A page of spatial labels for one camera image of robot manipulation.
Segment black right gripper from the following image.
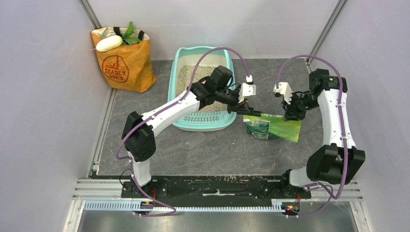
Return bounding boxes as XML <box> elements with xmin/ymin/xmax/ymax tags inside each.
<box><xmin>281</xmin><ymin>91</ymin><xmax>320</xmax><ymax>121</ymax></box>

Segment black bag clip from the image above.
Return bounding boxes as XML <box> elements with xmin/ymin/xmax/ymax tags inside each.
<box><xmin>227</xmin><ymin>107</ymin><xmax>262</xmax><ymax>116</ymax></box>

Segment green litter bag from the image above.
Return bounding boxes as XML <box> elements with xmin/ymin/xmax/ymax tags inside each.
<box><xmin>243</xmin><ymin>114</ymin><xmax>302</xmax><ymax>143</ymax></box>

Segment teal plastic litter box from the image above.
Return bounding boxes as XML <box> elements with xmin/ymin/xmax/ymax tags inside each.
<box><xmin>168</xmin><ymin>46</ymin><xmax>236</xmax><ymax>131</ymax></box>

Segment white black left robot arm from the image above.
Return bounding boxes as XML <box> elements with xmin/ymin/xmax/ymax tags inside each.
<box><xmin>121</xmin><ymin>66</ymin><xmax>253</xmax><ymax>197</ymax></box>

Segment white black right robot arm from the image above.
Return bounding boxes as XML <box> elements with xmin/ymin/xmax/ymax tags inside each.
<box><xmin>274</xmin><ymin>69</ymin><xmax>366</xmax><ymax>198</ymax></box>

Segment beige cat litter pellets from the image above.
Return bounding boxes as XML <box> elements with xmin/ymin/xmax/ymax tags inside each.
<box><xmin>175</xmin><ymin>65</ymin><xmax>227</xmax><ymax>113</ymax></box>

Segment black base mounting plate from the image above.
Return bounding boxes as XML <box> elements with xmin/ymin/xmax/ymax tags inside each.
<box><xmin>121</xmin><ymin>174</ymin><xmax>312</xmax><ymax>208</ymax></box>

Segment orange Trader Joe's paper bag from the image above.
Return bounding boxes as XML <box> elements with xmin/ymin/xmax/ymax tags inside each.
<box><xmin>95</xmin><ymin>28</ymin><xmax>157</xmax><ymax>93</ymax></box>

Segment green leafy vegetable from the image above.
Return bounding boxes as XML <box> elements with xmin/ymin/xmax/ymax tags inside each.
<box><xmin>122</xmin><ymin>21</ymin><xmax>142</xmax><ymax>45</ymax></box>

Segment white daikon radish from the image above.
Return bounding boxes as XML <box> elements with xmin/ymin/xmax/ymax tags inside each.
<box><xmin>95</xmin><ymin>35</ymin><xmax>122</xmax><ymax>52</ymax></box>

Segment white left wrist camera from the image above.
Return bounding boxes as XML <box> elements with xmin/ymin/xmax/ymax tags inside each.
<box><xmin>238</xmin><ymin>75</ymin><xmax>256</xmax><ymax>103</ymax></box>

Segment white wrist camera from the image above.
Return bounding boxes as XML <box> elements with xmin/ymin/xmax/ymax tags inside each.
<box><xmin>238</xmin><ymin>75</ymin><xmax>256</xmax><ymax>103</ymax></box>
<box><xmin>273</xmin><ymin>82</ymin><xmax>293</xmax><ymax>104</ymax></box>

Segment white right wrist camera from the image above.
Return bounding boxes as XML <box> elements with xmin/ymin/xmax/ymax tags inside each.
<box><xmin>273</xmin><ymin>82</ymin><xmax>293</xmax><ymax>104</ymax></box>

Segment aluminium rail frame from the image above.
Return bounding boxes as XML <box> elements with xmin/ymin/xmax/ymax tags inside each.
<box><xmin>63</xmin><ymin>175</ymin><xmax>372</xmax><ymax>232</ymax></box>

